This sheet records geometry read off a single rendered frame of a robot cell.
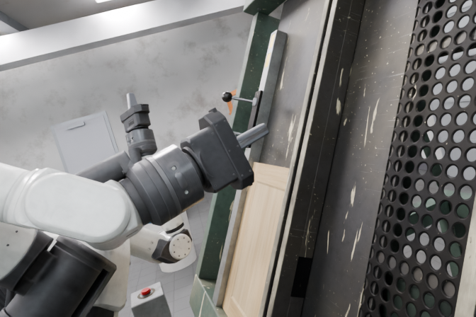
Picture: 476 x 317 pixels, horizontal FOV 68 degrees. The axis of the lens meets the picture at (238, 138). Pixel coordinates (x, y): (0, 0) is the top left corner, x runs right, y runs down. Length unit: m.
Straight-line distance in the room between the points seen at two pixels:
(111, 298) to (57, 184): 0.41
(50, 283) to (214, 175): 0.31
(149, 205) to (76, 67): 7.74
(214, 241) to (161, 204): 1.02
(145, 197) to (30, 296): 0.28
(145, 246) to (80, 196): 0.71
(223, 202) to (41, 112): 7.07
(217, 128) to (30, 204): 0.24
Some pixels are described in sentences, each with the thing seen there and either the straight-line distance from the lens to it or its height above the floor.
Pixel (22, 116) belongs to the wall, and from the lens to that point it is 8.39.
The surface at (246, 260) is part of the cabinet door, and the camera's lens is 1.13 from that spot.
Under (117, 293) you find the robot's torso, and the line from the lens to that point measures 0.81.
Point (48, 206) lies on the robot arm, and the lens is 0.43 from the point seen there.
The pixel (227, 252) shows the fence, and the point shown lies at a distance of 1.23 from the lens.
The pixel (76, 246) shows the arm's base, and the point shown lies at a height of 1.36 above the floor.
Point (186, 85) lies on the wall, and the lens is 7.84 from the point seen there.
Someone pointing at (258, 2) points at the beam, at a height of 1.87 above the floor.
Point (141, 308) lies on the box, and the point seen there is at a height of 0.91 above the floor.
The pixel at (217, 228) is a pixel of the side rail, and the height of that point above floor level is 1.06.
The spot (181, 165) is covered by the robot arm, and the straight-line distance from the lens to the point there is 0.45.
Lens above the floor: 1.51
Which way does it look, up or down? 5 degrees down
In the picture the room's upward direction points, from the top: 16 degrees counter-clockwise
